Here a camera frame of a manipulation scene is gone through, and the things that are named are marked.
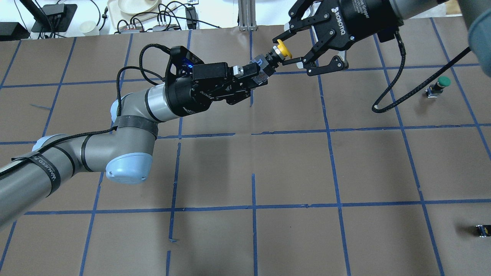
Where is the yellow push button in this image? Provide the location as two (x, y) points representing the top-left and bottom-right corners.
(251, 39), (293, 83)

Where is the beige square tray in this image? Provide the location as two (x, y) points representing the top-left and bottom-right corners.
(107, 0), (176, 29)

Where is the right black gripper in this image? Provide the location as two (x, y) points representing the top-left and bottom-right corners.
(272, 0), (403, 76)

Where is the white paper cup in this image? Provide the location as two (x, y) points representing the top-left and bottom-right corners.
(79, 21), (100, 36)

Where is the aluminium frame post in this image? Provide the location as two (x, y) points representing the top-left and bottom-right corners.
(238, 0), (257, 31)

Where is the beige round plate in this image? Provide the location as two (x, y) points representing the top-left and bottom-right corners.
(116, 0), (160, 15)

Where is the green push button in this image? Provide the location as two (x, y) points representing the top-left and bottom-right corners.
(425, 76), (452, 99)

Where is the brown paper table cover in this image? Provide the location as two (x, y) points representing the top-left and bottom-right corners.
(1, 26), (491, 276)

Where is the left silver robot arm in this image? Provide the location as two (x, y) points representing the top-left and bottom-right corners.
(1, 62), (267, 228)

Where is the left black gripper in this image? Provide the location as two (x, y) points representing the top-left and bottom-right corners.
(165, 62), (262, 117)

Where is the black power adapter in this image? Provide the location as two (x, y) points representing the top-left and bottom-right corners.
(185, 6), (198, 30)

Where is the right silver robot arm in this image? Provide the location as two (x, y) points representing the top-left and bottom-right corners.
(272, 0), (490, 76)

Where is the black button at edge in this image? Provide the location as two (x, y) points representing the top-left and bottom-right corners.
(475, 224), (491, 238)

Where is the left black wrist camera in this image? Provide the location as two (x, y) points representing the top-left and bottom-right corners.
(165, 46), (204, 82)

